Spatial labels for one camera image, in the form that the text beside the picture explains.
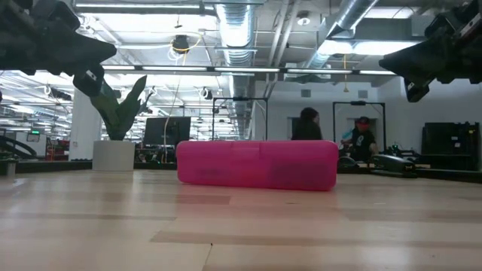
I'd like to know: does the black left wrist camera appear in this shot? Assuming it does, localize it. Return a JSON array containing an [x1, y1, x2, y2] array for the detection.
[[72, 64, 105, 98]]

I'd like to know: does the black frame bar with lights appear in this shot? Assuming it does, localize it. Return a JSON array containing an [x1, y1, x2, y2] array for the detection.
[[101, 64, 398, 77]]

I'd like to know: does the black rounded device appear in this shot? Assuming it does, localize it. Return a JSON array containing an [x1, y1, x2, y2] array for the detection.
[[370, 153, 419, 178]]

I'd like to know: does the green leafy plant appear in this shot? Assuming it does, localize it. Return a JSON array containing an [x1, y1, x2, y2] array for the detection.
[[90, 74, 152, 142]]

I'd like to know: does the black overhead camera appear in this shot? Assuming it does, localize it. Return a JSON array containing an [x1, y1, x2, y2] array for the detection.
[[172, 34, 191, 54]]

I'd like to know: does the yellow hanging cord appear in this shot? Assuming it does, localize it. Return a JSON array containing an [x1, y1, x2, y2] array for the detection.
[[341, 54, 349, 94]]

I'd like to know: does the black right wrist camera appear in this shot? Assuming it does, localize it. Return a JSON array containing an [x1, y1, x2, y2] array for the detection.
[[404, 78, 431, 103]]

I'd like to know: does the red tool cart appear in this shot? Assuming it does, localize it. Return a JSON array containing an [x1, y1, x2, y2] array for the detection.
[[44, 139, 71, 161]]

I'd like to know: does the black computer monitor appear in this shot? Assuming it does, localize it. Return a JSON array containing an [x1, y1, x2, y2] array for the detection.
[[142, 116, 192, 147]]

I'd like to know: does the white square planter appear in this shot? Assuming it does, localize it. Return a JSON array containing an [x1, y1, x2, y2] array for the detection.
[[92, 140, 136, 172]]

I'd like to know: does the white pillar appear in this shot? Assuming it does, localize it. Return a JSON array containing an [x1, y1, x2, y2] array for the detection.
[[69, 90, 103, 162]]

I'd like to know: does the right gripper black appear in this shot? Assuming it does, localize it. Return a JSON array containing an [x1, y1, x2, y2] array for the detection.
[[378, 0, 482, 86]]

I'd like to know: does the silver ventilation duct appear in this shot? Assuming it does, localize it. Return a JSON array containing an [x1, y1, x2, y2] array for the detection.
[[304, 0, 380, 69], [215, 0, 258, 131]]

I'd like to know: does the grey rounded object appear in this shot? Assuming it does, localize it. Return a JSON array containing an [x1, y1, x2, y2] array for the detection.
[[337, 155, 361, 175]]

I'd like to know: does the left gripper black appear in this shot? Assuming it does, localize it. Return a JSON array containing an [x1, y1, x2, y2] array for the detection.
[[0, 0, 118, 77]]

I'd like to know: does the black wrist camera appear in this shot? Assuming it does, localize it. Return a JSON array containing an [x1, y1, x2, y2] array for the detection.
[[404, 78, 431, 103], [72, 64, 105, 98]]

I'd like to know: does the yellow hanging cable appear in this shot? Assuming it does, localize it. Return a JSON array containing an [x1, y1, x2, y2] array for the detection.
[[162, 35, 203, 163]]

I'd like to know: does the person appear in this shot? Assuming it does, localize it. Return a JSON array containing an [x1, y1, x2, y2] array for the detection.
[[291, 107, 324, 142], [340, 116, 380, 163]]

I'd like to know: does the black storage cabinet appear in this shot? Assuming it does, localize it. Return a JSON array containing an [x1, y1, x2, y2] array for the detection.
[[421, 121, 481, 172]]

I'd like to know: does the pink plastic pencil box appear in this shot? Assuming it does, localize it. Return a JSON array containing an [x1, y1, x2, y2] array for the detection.
[[175, 139, 340, 192]]

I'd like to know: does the black robot station frame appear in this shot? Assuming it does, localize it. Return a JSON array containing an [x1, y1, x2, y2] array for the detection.
[[212, 96, 270, 142], [332, 100, 387, 154]]

